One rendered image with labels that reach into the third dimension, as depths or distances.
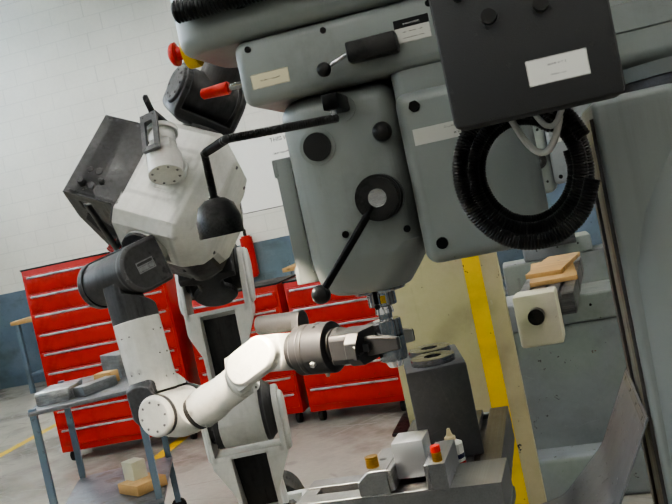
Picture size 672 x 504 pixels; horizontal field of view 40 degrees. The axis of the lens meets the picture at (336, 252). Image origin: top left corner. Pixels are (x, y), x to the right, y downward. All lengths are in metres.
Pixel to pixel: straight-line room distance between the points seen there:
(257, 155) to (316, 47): 9.57
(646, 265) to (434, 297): 1.99
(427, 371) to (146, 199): 0.65
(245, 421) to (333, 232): 0.85
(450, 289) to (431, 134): 1.91
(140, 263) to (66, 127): 10.18
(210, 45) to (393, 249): 0.42
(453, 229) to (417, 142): 0.14
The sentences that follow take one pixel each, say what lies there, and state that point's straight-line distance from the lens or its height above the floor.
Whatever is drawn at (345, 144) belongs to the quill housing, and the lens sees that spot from 1.41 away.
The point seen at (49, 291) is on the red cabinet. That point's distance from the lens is 6.97.
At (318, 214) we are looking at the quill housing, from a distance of 1.42.
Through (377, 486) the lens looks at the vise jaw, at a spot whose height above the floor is 1.00.
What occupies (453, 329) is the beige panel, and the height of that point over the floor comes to 0.94.
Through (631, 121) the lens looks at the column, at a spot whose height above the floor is 1.49.
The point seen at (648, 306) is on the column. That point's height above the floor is 1.23.
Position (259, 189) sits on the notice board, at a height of 1.80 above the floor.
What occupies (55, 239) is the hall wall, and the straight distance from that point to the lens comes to 12.06.
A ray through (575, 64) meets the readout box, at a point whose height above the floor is 1.56.
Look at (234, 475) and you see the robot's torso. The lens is 2.23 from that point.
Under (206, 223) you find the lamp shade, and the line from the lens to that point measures 1.44.
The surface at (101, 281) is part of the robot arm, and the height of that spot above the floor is 1.41.
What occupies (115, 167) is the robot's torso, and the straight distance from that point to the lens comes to 1.91.
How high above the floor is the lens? 1.46
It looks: 3 degrees down
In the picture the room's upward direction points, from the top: 12 degrees counter-clockwise
